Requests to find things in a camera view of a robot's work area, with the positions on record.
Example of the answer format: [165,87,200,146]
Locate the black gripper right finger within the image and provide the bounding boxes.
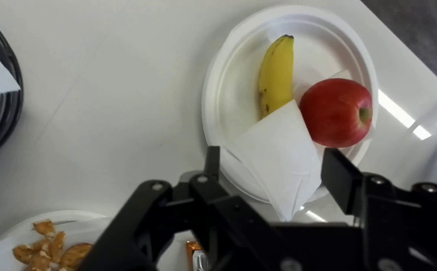
[320,148,437,271]

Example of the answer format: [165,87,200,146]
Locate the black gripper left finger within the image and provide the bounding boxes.
[79,145,290,271]

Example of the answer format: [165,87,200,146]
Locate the white paper plate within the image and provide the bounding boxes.
[200,3,379,206]

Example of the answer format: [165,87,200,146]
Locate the yellow banana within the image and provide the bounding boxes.
[256,33,296,122]

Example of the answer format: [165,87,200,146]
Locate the red apple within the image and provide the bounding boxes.
[296,77,375,149]

